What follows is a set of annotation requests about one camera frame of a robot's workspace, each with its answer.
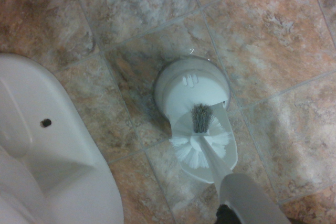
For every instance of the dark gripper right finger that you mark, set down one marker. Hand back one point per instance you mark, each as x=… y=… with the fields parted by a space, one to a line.
x=299 y=221

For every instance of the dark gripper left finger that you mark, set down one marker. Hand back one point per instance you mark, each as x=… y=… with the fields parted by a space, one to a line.
x=225 y=214

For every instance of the white toilet brush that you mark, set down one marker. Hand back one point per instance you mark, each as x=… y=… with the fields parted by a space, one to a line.
x=210 y=153

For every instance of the white toilet brush holder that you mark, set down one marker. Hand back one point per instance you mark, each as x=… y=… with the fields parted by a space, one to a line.
x=189 y=95

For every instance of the white toilet bowl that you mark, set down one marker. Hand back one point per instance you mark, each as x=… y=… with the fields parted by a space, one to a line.
x=52 y=161

